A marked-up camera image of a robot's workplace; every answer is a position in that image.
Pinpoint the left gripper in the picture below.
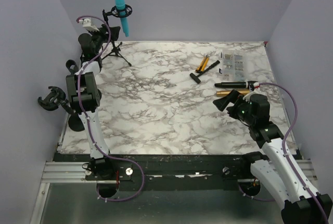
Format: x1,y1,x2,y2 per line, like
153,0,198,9
87,24,119,54

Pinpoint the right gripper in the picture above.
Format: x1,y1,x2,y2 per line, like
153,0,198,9
214,89,256,125

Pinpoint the black microphone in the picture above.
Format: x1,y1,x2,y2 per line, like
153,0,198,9
214,81,256,89

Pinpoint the gold microphone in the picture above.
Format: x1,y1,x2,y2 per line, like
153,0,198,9
216,89,250,97

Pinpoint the black round-base mic stand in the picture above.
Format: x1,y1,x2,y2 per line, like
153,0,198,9
65,59,102,105

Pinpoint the black round-base shockmount stand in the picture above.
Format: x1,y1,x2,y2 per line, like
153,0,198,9
37,86,84,132

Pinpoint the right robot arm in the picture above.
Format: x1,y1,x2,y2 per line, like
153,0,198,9
213,90,332,223

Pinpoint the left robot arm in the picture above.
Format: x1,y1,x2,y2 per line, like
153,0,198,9
66,24,121,180

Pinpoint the black tripod mic stand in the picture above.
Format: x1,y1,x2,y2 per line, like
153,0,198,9
102,4,133,67

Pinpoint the blue microphone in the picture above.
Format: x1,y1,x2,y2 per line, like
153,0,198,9
115,0,130,37

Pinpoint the clear plastic screw box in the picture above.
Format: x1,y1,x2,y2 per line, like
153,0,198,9
219,50,247,82

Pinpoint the yellow utility knife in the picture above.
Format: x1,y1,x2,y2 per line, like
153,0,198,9
195,55,209,73

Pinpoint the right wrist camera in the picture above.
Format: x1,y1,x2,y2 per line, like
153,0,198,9
242,81,260,102

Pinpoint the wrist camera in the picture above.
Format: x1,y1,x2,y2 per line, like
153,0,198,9
79,18,99,32
242,81,260,102

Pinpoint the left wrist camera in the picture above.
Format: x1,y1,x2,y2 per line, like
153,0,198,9
79,18,99,32

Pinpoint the black T-handle tool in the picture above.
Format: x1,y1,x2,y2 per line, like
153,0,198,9
189,60,220,84

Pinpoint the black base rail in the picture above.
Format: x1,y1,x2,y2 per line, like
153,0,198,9
83,152,269,192

